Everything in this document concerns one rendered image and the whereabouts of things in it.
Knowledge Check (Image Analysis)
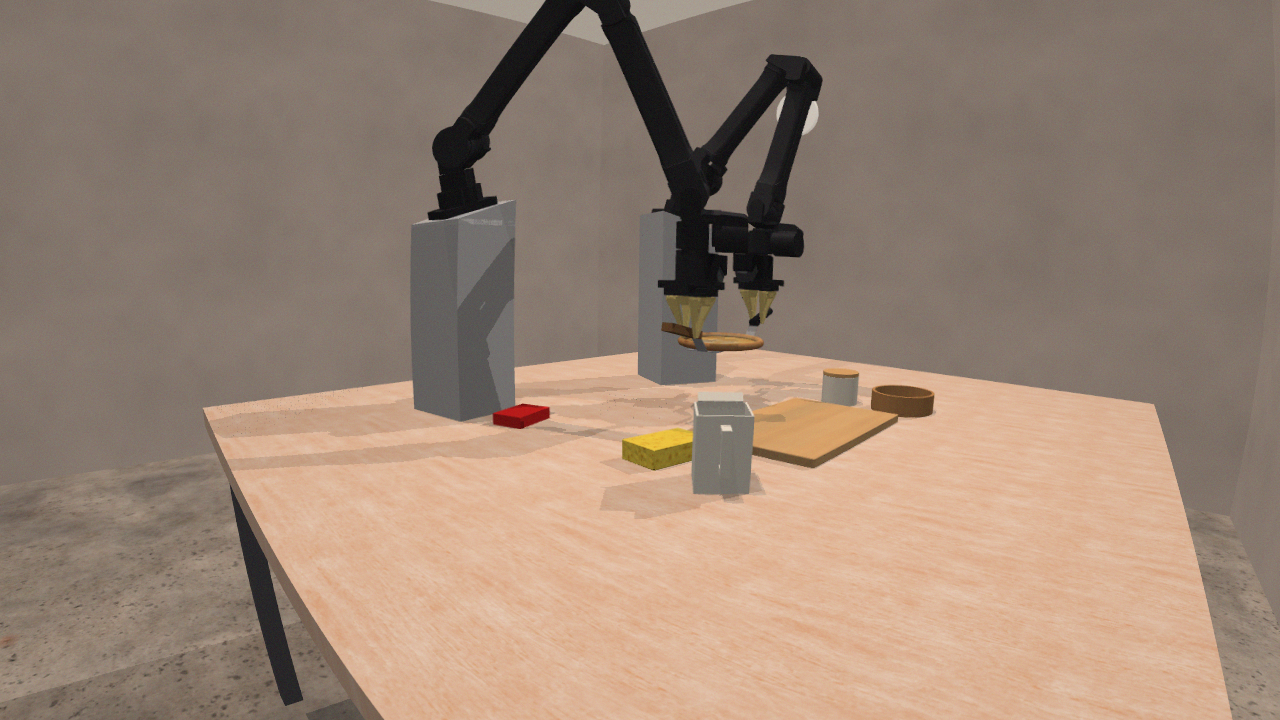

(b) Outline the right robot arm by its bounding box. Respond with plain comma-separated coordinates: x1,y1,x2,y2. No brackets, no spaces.
428,0,748,255

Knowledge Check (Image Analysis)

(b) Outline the grey metal turner with black handle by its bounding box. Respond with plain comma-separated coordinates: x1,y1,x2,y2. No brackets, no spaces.
746,307,773,334

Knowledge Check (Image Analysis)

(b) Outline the metal spatula with brown handle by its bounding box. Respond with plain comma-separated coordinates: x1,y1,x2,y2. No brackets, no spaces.
660,322,724,354

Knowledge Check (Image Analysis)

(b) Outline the red block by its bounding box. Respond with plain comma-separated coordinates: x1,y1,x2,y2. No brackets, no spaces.
493,404,550,429

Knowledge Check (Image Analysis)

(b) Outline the yellow sponge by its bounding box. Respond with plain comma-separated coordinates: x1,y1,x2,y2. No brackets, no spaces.
622,428,692,471

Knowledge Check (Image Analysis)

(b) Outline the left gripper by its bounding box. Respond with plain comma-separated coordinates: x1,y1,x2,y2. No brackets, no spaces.
733,277,785,324

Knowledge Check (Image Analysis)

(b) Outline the wooden cutting board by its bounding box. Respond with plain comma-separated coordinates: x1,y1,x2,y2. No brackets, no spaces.
753,398,899,468

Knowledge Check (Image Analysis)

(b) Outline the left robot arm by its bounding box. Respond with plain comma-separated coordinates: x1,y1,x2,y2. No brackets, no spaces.
692,54,823,282

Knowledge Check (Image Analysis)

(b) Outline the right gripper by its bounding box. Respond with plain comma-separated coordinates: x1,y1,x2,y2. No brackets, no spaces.
658,250,724,340

